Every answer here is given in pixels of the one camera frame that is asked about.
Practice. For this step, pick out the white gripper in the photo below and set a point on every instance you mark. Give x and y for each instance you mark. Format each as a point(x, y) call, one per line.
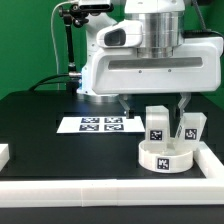
point(194, 67)

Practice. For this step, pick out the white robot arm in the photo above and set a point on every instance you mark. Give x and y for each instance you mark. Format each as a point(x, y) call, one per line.
point(148, 52)

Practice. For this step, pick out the white tag sheet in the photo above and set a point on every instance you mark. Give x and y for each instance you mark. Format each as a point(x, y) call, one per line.
point(108, 124)

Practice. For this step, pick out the white part at left edge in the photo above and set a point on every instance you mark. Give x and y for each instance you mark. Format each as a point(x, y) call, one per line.
point(4, 155)

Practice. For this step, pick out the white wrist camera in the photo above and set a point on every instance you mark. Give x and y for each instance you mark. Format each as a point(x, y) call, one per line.
point(128, 33)

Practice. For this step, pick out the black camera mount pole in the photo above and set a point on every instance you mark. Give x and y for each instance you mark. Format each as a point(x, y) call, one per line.
point(72, 17)

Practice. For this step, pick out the grey camera on pole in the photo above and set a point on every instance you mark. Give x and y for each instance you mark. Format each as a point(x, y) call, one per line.
point(95, 6)

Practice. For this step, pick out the white L-shaped border frame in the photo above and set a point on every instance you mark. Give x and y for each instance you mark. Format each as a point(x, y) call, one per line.
point(207, 190)

